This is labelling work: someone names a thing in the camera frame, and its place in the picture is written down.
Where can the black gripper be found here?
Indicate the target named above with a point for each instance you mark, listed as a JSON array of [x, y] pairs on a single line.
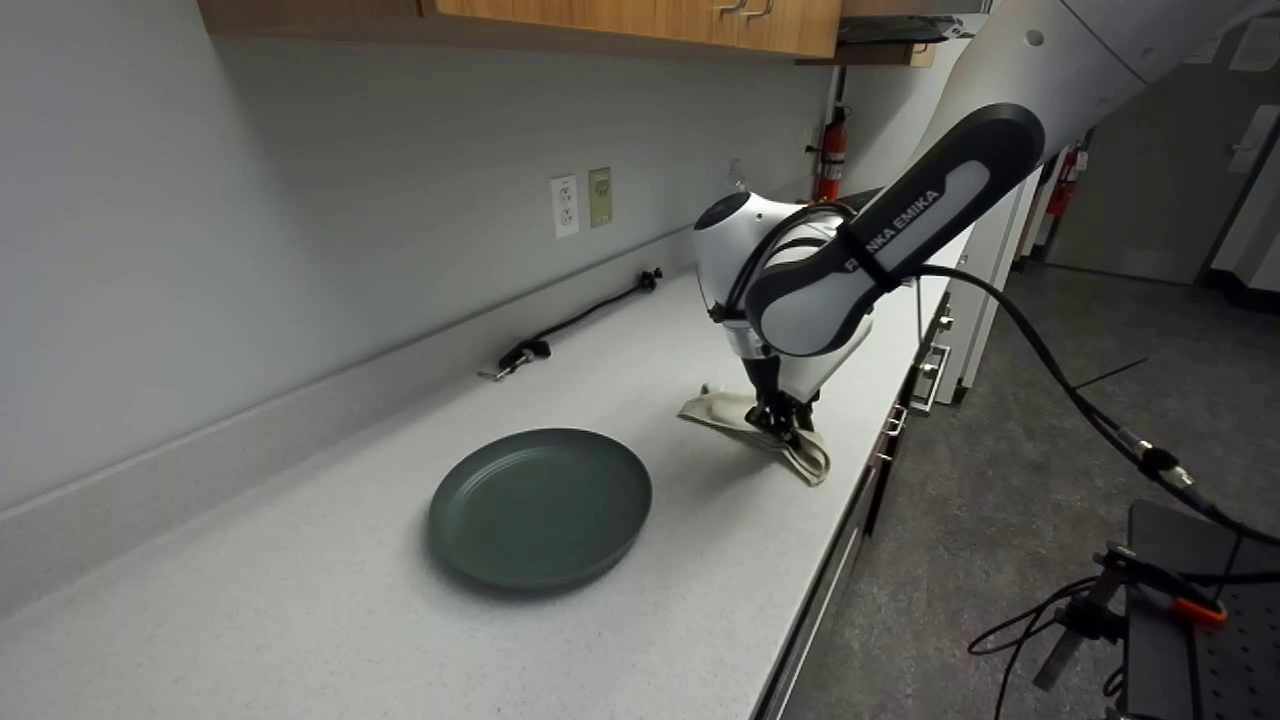
[[778, 384]]

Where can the beige stained cloth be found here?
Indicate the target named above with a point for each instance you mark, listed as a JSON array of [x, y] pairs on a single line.
[[720, 409]]

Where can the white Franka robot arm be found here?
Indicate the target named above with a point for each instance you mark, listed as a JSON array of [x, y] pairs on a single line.
[[883, 240]]

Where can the dark green plate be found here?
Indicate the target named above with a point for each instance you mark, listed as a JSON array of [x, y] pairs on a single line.
[[537, 510]]

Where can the red fire extinguisher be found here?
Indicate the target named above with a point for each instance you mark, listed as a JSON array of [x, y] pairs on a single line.
[[829, 148], [1063, 185]]

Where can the black perforated side table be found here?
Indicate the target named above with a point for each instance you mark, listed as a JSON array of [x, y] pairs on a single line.
[[1200, 641]]

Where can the beige wall switch plate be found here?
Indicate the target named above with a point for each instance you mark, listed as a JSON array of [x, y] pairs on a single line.
[[603, 196]]

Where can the white wall outlet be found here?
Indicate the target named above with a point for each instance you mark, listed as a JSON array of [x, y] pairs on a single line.
[[565, 204]]

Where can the wooden wall cabinet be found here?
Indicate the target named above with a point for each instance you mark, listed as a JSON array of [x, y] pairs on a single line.
[[625, 21]]

